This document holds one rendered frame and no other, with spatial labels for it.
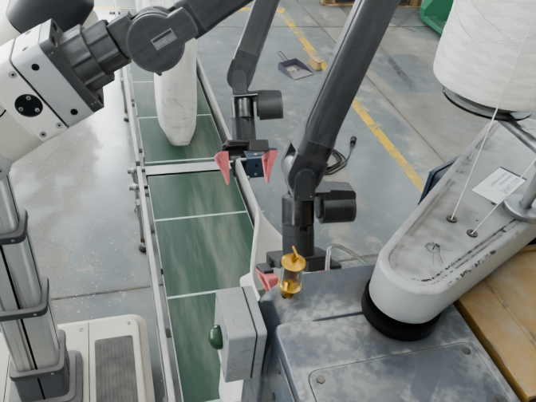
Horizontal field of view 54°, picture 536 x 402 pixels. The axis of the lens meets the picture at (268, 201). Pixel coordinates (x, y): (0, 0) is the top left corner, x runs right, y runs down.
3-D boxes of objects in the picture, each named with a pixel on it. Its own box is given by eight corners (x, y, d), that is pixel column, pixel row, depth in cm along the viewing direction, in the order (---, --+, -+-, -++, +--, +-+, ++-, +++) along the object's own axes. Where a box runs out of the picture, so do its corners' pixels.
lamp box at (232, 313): (213, 334, 69) (215, 288, 63) (246, 329, 70) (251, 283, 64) (225, 384, 63) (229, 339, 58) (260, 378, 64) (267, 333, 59)
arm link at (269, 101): (232, 72, 128) (230, 70, 120) (278, 68, 128) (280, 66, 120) (237, 121, 130) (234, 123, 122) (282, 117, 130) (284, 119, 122)
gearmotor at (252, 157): (224, 147, 281) (226, 123, 272) (250, 145, 285) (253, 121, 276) (236, 179, 259) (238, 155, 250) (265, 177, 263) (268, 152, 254)
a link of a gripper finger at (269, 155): (280, 180, 123) (277, 141, 123) (251, 181, 120) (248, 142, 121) (271, 184, 129) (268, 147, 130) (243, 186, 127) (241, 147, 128)
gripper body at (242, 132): (269, 147, 123) (266, 116, 124) (227, 147, 120) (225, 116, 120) (262, 152, 129) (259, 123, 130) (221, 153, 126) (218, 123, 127)
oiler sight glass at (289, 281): (277, 277, 63) (280, 256, 61) (296, 274, 64) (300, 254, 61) (282, 293, 61) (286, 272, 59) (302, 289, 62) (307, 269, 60)
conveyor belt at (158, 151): (120, 16, 411) (120, 5, 405) (171, 17, 421) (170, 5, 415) (147, 183, 247) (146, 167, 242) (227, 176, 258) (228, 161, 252)
